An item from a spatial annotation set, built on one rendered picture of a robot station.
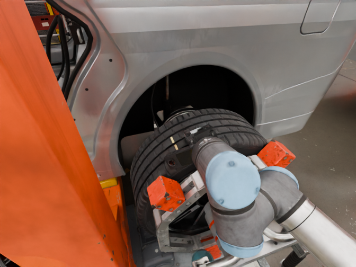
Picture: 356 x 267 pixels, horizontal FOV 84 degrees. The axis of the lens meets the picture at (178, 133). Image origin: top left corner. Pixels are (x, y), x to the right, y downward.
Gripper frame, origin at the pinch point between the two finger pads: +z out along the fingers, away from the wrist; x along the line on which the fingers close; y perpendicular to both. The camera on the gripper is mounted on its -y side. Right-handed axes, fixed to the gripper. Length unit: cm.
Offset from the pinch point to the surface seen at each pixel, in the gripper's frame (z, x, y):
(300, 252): -18, -45, 16
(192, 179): -7.8, -11.3, -4.7
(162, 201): -13.2, -10.4, -15.2
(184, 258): 36, -82, -31
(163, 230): -4.6, -25.9, -21.4
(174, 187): -9.0, -10.2, -10.8
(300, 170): 108, -120, 100
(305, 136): 151, -114, 144
